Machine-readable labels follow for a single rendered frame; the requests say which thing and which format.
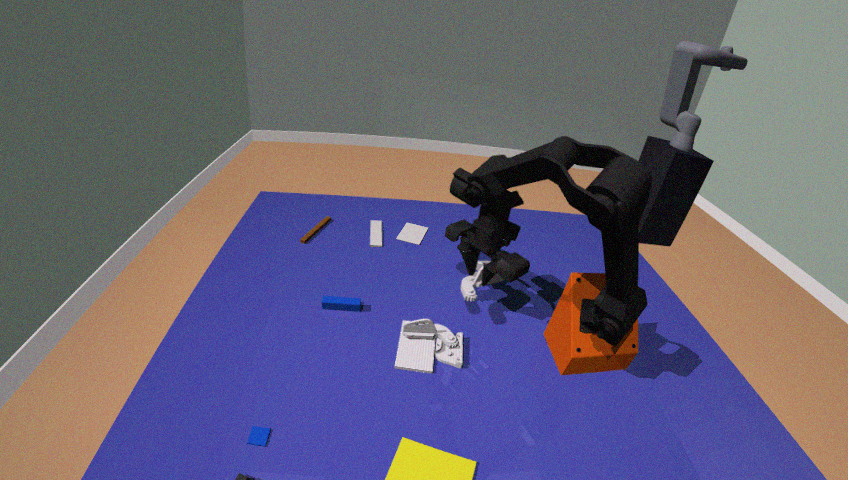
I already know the white flat bar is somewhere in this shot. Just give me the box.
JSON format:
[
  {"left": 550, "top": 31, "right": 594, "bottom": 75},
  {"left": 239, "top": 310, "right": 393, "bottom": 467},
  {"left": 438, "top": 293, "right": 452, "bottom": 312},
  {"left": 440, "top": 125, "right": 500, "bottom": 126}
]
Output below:
[{"left": 370, "top": 220, "right": 382, "bottom": 247}]

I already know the brown flat bar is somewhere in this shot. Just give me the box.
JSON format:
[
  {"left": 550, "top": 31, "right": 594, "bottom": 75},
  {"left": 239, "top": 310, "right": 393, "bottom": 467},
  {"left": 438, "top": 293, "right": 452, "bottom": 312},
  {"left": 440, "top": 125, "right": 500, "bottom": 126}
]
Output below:
[{"left": 300, "top": 217, "right": 331, "bottom": 244}]

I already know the blue rectangular block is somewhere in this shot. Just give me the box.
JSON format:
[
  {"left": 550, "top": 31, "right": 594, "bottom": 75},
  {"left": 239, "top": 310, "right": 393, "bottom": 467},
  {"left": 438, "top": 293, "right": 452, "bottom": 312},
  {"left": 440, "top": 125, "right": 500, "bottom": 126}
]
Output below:
[{"left": 321, "top": 295, "right": 361, "bottom": 311}]

